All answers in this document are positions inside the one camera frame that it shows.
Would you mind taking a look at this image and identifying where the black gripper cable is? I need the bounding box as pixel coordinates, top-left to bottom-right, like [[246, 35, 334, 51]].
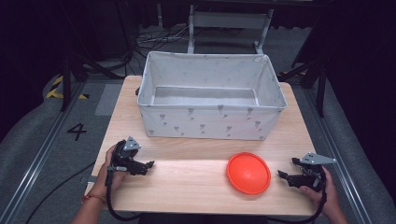
[[105, 166, 143, 223], [266, 189, 329, 224]]

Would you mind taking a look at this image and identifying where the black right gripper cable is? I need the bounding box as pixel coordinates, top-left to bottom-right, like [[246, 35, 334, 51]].
[[266, 189, 329, 224]]

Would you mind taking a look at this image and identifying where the metal floor rail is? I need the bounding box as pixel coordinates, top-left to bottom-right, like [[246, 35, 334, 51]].
[[0, 81, 87, 224], [302, 86, 373, 224]]

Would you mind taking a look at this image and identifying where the black tripod stand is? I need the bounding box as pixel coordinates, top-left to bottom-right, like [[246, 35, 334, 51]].
[[277, 55, 332, 119], [59, 0, 127, 113]]

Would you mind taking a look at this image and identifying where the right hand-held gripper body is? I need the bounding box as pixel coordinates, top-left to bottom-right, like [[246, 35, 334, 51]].
[[298, 151, 338, 193]]

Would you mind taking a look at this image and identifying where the bundle of floor cables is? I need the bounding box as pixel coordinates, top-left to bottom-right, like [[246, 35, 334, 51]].
[[133, 25, 191, 59]]

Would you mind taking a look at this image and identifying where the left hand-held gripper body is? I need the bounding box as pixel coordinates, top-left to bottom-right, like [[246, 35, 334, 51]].
[[106, 135, 142, 175]]

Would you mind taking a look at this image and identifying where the grey patterned fabric storage box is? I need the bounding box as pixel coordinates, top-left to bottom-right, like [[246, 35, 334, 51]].
[[135, 50, 289, 142]]

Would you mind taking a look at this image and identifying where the grey metal frame stand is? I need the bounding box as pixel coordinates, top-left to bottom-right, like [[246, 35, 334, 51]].
[[186, 4, 276, 56]]

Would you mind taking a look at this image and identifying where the orange round plastic disc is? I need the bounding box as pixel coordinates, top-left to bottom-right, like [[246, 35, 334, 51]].
[[226, 151, 272, 196]]

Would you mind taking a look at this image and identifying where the red string bracelet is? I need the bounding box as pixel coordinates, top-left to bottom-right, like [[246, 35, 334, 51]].
[[81, 193, 107, 204]]

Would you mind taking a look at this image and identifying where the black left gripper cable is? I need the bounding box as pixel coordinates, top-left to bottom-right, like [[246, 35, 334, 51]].
[[105, 166, 143, 223]]

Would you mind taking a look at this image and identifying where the person's right hand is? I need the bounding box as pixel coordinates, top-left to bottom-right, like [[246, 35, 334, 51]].
[[300, 165, 341, 217]]

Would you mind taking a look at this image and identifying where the person's left hand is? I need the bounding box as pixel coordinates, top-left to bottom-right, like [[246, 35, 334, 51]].
[[92, 144, 129, 198]]

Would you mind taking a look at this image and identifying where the thin black floor cable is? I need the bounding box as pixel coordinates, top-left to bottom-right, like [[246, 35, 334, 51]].
[[23, 161, 96, 224]]

